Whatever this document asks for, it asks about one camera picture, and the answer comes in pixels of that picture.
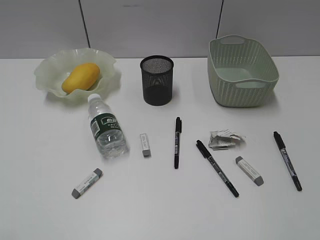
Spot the clear water bottle green label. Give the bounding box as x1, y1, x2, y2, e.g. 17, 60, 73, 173
87, 93, 129, 160

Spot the waste paper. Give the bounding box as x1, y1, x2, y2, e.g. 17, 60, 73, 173
208, 129, 246, 151

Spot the yellow mango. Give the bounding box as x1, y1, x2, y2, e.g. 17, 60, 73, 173
61, 62, 100, 94

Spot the black marker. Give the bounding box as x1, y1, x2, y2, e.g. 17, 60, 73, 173
174, 117, 182, 169
273, 131, 303, 192
196, 140, 239, 198

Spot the white eraser centre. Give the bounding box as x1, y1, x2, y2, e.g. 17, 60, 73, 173
140, 133, 151, 157

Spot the white eraser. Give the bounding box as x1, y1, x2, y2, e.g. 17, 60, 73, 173
235, 156, 264, 186
140, 133, 151, 157
71, 168, 103, 199

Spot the black mesh pen holder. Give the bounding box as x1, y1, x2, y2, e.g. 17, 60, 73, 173
140, 55, 174, 106

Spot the white eraser left front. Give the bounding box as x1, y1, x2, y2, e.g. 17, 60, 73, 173
71, 168, 103, 199

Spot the pale green plastic basket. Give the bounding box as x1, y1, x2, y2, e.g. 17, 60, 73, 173
207, 35, 280, 108

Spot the white eraser right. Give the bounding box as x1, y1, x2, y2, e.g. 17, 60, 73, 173
235, 156, 264, 186

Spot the translucent green wavy plate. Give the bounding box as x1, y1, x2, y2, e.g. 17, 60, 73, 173
34, 47, 116, 100

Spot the black wall cable right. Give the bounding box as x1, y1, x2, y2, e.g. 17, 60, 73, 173
215, 0, 224, 39

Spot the black wall cable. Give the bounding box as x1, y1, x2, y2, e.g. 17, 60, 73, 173
215, 0, 224, 39
78, 0, 92, 49

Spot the black wall cable left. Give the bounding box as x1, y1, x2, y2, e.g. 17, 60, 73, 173
78, 0, 92, 49

